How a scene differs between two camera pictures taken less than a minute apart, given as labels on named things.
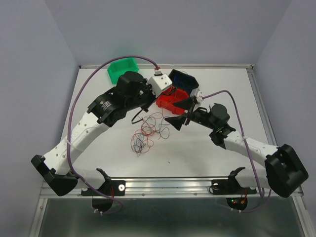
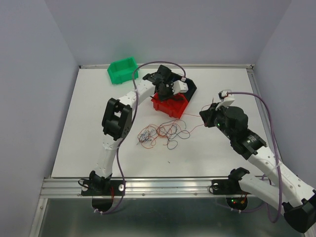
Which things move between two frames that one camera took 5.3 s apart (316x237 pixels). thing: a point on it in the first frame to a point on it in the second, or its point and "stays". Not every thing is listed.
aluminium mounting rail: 159,186 stays
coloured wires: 142,141 to 169,131
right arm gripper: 177,121 to 208,114
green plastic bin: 117,68 stays
